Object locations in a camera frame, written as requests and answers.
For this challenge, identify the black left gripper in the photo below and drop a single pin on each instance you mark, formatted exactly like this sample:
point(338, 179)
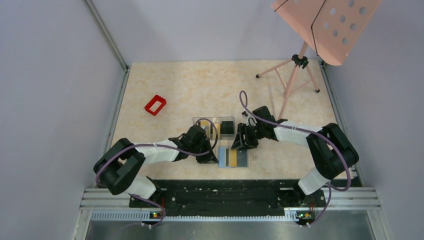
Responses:
point(209, 157)

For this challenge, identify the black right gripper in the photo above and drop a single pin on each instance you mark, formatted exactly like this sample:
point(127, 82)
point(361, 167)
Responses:
point(240, 142)

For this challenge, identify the beige leather card holder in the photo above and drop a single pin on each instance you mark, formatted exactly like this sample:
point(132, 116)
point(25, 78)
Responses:
point(220, 157)

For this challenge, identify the black card stack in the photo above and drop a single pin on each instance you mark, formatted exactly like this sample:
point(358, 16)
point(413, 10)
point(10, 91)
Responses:
point(227, 127)

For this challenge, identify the clear plastic card box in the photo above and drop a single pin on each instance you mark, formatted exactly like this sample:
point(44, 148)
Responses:
point(217, 119)

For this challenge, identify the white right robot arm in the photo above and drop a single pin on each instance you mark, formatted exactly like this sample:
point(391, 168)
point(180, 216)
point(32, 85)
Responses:
point(331, 151)

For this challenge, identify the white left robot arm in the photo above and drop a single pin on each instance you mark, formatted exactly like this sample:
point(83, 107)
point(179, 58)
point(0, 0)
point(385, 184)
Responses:
point(118, 169)

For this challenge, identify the yellow card stack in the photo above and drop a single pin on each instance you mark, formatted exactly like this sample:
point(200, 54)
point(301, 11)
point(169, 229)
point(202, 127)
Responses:
point(212, 129)

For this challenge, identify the pink music stand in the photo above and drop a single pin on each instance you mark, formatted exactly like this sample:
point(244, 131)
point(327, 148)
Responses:
point(329, 27)

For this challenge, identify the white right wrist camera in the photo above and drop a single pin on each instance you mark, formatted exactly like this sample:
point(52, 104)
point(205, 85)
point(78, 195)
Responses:
point(246, 116)

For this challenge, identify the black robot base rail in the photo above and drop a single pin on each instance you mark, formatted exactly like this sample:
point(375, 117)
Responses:
point(234, 198)

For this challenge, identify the red plastic frame block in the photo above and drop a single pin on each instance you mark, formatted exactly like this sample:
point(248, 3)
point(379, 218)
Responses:
point(155, 105)

